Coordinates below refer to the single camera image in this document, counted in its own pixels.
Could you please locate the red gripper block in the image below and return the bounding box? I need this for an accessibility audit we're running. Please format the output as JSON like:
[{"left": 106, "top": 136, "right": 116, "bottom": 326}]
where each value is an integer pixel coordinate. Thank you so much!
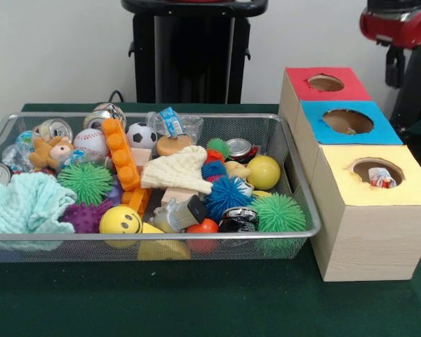
[{"left": 359, "top": 5, "right": 421, "bottom": 88}]

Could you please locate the colourful dotted cloth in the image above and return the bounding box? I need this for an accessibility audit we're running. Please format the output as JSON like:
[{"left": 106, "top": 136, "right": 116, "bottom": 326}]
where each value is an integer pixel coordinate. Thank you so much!
[{"left": 367, "top": 167, "right": 396, "bottom": 189}]

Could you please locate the wooden box with three holes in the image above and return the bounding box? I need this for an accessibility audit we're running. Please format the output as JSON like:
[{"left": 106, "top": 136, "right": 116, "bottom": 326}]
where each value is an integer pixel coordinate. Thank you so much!
[{"left": 279, "top": 66, "right": 421, "bottom": 282}]

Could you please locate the plain yellow ball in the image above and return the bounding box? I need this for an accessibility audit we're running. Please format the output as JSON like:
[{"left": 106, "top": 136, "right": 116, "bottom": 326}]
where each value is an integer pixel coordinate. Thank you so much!
[{"left": 246, "top": 155, "right": 281, "bottom": 190}]

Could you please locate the green spiky rubber ball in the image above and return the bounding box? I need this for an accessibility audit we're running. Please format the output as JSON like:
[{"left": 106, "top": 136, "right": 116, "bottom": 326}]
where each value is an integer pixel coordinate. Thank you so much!
[
  {"left": 249, "top": 192, "right": 308, "bottom": 232},
  {"left": 57, "top": 161, "right": 114, "bottom": 206}
]

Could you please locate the blue spiky rubber ball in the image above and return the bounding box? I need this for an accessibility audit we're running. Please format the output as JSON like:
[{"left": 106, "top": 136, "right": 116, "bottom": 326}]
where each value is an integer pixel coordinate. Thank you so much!
[{"left": 205, "top": 175, "right": 255, "bottom": 220}]

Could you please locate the cream fluffy cloth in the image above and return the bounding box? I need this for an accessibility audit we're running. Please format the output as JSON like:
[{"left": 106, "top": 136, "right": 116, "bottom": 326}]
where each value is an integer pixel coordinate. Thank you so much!
[{"left": 140, "top": 145, "right": 214, "bottom": 194}]

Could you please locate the black and white soccer ball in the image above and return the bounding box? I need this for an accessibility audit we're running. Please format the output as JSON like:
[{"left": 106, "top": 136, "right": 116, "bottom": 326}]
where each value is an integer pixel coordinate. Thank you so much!
[{"left": 126, "top": 121, "right": 158, "bottom": 149}]

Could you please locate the orange plastic block toy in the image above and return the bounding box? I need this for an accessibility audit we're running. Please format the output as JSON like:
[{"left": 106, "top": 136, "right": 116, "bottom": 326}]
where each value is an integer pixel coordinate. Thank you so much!
[{"left": 101, "top": 118, "right": 141, "bottom": 192}]

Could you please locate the dark green table cloth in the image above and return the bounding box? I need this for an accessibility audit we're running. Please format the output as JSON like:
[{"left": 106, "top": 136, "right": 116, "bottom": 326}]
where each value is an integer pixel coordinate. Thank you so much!
[{"left": 0, "top": 103, "right": 421, "bottom": 337}]

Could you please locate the yellow smiley face ball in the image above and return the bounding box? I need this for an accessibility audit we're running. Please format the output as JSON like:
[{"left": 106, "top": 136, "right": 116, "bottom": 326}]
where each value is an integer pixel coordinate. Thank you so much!
[{"left": 99, "top": 205, "right": 144, "bottom": 234}]

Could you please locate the white baseball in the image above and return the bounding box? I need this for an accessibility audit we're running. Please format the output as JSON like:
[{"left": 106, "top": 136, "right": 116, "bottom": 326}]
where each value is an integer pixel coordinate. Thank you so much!
[{"left": 73, "top": 128, "right": 109, "bottom": 157}]

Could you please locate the brown teddy bear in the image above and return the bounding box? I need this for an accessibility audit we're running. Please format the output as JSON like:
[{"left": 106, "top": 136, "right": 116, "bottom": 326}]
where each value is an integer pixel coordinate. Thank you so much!
[{"left": 28, "top": 136, "right": 74, "bottom": 169}]

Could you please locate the mint green knitted cloth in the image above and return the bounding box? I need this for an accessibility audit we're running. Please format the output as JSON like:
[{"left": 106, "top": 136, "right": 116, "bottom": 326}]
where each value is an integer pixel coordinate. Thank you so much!
[{"left": 0, "top": 172, "right": 77, "bottom": 234}]

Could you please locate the silver wire mesh bin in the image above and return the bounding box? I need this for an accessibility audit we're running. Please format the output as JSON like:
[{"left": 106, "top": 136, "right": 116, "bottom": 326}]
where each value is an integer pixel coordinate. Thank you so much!
[{"left": 0, "top": 112, "right": 320, "bottom": 263}]

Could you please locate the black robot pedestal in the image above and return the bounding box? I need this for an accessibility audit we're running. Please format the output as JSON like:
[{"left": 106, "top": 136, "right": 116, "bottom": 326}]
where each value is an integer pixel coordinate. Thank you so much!
[{"left": 121, "top": 0, "right": 269, "bottom": 105}]

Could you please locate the looped black cable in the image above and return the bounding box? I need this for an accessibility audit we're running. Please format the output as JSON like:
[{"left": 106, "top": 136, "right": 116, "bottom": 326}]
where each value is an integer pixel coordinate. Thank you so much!
[{"left": 108, "top": 90, "right": 127, "bottom": 105}]

